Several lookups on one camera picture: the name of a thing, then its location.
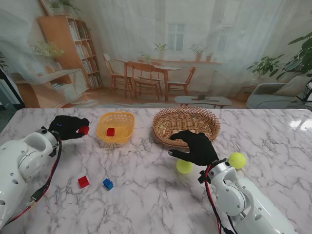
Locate blue toy block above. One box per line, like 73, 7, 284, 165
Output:
102, 178, 114, 191

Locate red and black arm cable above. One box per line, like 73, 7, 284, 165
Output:
4, 136, 63, 225
204, 164, 238, 234

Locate black tripod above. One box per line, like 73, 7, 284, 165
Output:
296, 80, 312, 108

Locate red and black right arm cable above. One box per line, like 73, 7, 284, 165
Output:
204, 164, 238, 234

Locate red and black left arm cable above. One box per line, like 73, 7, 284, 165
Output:
4, 136, 63, 225

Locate yellow perforated plastic basket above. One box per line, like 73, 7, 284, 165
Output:
96, 111, 136, 145

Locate black backdrop stand pole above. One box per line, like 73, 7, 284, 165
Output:
0, 67, 25, 108

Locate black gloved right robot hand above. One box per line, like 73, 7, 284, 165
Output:
168, 130, 220, 167

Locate printed room scene backdrop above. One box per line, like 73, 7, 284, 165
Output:
0, 0, 312, 109

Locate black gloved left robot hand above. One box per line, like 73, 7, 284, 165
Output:
48, 115, 90, 141

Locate yellow-green tennis ball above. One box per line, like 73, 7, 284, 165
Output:
228, 152, 247, 169
176, 158, 194, 174

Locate woven wicker basket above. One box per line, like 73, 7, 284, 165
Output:
153, 105, 221, 148

